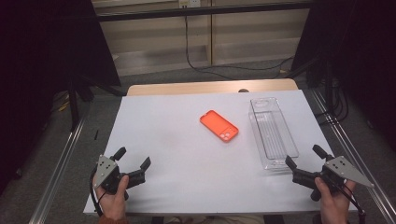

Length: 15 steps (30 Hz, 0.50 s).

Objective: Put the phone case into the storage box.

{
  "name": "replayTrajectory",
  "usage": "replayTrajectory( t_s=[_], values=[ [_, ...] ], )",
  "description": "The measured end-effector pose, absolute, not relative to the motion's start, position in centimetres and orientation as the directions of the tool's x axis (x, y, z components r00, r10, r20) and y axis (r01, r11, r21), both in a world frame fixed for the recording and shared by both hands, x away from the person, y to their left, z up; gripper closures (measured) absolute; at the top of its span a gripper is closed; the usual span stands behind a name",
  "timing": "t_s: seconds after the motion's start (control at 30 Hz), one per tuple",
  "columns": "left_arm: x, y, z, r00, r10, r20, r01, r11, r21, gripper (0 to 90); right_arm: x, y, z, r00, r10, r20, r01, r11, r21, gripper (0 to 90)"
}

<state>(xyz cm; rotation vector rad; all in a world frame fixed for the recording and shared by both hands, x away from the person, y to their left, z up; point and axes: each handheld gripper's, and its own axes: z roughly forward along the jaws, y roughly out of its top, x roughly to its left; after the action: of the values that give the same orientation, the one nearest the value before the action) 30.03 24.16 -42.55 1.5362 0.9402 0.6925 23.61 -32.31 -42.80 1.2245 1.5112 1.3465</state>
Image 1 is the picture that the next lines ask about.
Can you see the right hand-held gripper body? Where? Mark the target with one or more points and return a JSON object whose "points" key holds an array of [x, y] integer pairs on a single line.
{"points": [[342, 169]]}

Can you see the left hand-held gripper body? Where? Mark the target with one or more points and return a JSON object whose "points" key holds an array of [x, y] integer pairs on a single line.
{"points": [[106, 174]]}

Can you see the orange phone case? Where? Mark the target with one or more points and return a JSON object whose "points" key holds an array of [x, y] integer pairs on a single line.
{"points": [[218, 124]]}

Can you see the person's left hand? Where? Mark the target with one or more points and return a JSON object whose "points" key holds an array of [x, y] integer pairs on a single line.
{"points": [[112, 203]]}

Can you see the person's right hand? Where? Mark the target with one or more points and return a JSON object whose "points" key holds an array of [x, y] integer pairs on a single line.
{"points": [[334, 207]]}

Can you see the clear plastic container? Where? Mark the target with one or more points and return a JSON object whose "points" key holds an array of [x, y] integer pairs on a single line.
{"points": [[274, 137]]}

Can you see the black tripod stand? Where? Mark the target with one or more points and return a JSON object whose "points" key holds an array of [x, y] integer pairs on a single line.
{"points": [[74, 105]]}

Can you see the dark curtain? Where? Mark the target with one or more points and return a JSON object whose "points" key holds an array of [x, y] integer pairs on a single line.
{"points": [[364, 46], [46, 46]]}

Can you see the black horizontal bar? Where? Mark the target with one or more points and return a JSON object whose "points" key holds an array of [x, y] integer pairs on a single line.
{"points": [[202, 11]]}

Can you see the aluminium floor rail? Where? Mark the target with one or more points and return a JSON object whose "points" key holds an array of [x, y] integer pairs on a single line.
{"points": [[351, 152], [59, 174]]}

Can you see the white wall power outlet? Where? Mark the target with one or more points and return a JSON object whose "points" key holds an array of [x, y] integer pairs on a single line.
{"points": [[190, 3]]}

